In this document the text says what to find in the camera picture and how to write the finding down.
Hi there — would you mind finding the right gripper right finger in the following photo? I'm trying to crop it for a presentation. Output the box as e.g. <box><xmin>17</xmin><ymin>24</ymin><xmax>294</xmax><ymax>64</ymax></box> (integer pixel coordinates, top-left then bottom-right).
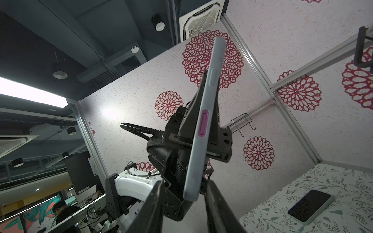
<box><xmin>204</xmin><ymin>180</ymin><xmax>246</xmax><ymax>233</ymax></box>

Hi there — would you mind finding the black phone far left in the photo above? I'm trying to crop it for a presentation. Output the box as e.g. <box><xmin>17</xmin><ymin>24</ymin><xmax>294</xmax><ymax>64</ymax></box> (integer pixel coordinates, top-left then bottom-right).
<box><xmin>288</xmin><ymin>190</ymin><xmax>335</xmax><ymax>226</ymax></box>

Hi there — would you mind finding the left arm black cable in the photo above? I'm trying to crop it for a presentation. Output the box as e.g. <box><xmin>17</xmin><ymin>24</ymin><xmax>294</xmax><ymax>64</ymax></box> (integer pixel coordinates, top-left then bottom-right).
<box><xmin>120</xmin><ymin>122</ymin><xmax>165</xmax><ymax>142</ymax></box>

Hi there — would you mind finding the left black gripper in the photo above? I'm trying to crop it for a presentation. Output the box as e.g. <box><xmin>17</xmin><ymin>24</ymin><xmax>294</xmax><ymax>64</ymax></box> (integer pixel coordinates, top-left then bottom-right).
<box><xmin>146</xmin><ymin>70</ymin><xmax>233</xmax><ymax>221</ymax></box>

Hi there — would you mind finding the grey slotted wall shelf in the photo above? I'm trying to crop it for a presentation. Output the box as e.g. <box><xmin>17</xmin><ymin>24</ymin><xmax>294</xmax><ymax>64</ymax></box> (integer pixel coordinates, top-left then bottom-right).
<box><xmin>354</xmin><ymin>26</ymin><xmax>373</xmax><ymax>74</ymax></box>

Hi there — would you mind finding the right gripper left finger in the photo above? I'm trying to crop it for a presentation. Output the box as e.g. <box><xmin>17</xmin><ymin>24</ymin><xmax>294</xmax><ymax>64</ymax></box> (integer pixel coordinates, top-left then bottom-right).
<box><xmin>126</xmin><ymin>181</ymin><xmax>165</xmax><ymax>233</ymax></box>

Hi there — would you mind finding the black wire wall basket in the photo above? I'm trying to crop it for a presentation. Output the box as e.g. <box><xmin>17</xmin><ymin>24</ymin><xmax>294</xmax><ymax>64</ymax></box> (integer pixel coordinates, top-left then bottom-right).
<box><xmin>227</xmin><ymin>113</ymin><xmax>256</xmax><ymax>137</ymax></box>

